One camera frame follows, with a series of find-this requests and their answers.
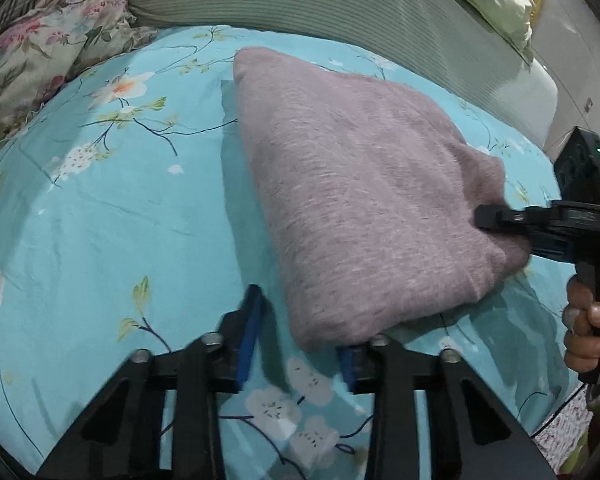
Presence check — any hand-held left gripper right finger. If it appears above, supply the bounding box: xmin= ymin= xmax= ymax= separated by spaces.
xmin=337 ymin=334 xmax=556 ymax=480

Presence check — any pink knit t-shirt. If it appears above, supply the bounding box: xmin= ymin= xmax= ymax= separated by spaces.
xmin=232 ymin=46 xmax=531 ymax=353

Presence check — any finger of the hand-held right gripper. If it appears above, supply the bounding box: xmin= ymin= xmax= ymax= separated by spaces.
xmin=475 ymin=204 xmax=531 ymax=241

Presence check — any green striped pillow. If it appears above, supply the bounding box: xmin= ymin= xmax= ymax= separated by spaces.
xmin=127 ymin=0 xmax=561 ymax=148

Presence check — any floral ruffled pillow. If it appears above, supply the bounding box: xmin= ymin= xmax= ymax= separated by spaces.
xmin=0 ymin=0 xmax=158 ymax=146

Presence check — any person's right hand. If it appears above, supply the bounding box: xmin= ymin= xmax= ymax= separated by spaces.
xmin=562 ymin=277 xmax=600 ymax=376

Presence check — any small-print floral bed skirt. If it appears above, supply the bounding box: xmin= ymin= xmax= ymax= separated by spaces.
xmin=532 ymin=395 xmax=596 ymax=476

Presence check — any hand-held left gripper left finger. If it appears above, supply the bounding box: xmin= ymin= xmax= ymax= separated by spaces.
xmin=35 ymin=285 xmax=271 ymax=480

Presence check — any blue floral bedsheet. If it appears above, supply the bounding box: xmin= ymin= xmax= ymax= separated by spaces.
xmin=0 ymin=25 xmax=588 ymax=480

